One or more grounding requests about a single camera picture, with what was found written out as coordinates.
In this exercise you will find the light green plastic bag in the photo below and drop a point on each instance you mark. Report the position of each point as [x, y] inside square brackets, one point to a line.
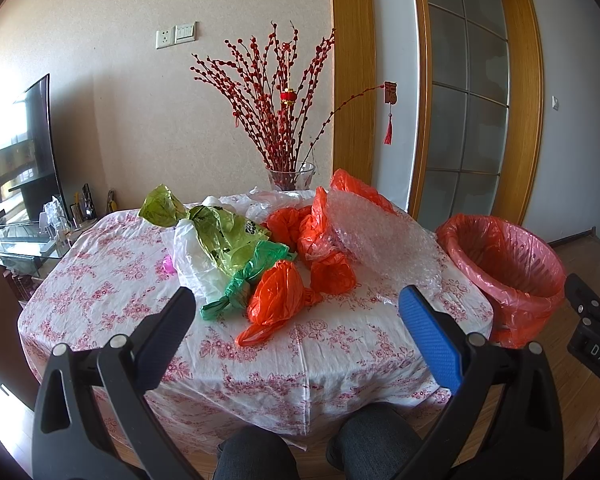
[227, 238]

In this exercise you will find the red fu tassel ornament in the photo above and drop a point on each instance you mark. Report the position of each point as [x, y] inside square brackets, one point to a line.
[390, 100]

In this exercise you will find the red berry branch bouquet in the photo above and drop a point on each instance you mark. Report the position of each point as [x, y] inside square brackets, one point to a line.
[251, 80]

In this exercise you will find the person's right knee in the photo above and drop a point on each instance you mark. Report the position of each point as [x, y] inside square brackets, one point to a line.
[375, 442]

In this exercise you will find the small red lantern ornament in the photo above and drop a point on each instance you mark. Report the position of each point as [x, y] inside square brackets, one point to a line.
[288, 97]

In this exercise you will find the person's left knee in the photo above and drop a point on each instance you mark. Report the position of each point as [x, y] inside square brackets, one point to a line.
[255, 453]

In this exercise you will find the small orange plastic bag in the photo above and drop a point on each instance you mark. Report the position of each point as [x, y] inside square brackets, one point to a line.
[332, 274]

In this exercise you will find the clear glass vase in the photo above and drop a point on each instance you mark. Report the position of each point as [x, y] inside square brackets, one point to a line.
[299, 180]

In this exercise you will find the white wall light switch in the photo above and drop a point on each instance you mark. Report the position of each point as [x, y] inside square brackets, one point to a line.
[184, 33]

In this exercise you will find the frosted glass sliding door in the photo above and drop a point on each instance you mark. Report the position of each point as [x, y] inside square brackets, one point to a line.
[469, 109]

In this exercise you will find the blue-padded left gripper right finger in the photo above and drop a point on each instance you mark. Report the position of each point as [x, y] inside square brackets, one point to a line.
[524, 440]

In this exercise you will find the clear bubble wrap sheet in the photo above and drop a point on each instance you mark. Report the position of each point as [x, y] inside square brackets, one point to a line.
[390, 243]

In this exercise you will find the dark green plastic bag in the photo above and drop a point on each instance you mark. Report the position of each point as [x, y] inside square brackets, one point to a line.
[242, 284]

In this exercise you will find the person's knee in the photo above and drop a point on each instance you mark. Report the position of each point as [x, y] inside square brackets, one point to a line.
[255, 453]
[375, 442]

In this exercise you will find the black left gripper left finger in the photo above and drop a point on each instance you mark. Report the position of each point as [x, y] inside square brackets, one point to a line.
[70, 438]

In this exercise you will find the white wall socket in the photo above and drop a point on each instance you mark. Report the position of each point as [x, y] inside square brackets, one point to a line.
[164, 38]

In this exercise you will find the black flat television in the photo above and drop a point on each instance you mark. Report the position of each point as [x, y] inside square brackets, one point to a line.
[29, 176]

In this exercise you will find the red lined trash basket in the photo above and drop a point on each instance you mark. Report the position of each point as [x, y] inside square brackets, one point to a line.
[519, 274]

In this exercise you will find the large orange plastic bag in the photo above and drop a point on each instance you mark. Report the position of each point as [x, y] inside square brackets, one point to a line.
[305, 230]

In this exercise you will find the white crumpled bag rear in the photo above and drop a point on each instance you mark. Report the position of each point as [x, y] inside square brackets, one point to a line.
[257, 204]

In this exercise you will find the glass tv stand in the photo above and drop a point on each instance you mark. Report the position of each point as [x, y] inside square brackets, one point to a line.
[26, 248]

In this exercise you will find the pink small object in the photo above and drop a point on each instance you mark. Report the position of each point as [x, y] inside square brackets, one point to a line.
[167, 265]

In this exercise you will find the wooden door frame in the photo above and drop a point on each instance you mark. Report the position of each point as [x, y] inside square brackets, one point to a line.
[525, 123]

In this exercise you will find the white plastic bag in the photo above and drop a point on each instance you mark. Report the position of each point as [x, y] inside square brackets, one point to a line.
[195, 269]

